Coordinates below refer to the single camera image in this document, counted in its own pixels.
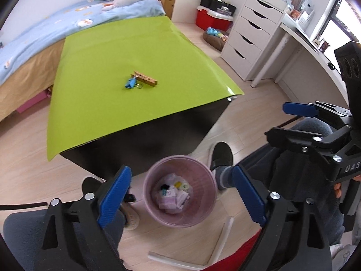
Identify black hair scrunchie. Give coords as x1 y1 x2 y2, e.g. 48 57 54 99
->
160 184 170 191

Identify pink trash bin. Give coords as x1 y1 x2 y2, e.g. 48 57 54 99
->
143 155 217 228

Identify person's right hand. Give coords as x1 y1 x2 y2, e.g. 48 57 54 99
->
333 173 361 200

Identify white desk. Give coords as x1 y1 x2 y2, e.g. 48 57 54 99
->
251 23 349 108

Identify person's right shoe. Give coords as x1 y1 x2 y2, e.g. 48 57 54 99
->
208 141 233 171

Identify white drawer unit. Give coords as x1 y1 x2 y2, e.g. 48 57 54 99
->
221 0 285 81

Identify brown pet bed with toys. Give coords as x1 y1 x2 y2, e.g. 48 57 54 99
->
203 27 229 51

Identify red storage box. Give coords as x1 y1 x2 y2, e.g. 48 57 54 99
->
195 6 234 31

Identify black storage bins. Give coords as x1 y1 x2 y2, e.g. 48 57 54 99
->
200 0 236 16

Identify pink box under bed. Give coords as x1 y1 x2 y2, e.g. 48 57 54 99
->
16 87 52 113

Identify green-topped black table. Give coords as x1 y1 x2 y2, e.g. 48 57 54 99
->
47 16 242 179

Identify wooden clothespin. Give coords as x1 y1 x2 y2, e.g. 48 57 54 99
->
132 72 158 87

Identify blue binder clip lower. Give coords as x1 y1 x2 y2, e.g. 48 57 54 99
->
125 77 137 89

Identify wooden bed footboard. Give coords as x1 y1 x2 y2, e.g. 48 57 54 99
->
158 0 176 20

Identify bed with blue duvet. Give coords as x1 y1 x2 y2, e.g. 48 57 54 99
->
1 0 166 119

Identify white stool frame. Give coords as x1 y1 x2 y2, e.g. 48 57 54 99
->
147 216 235 271

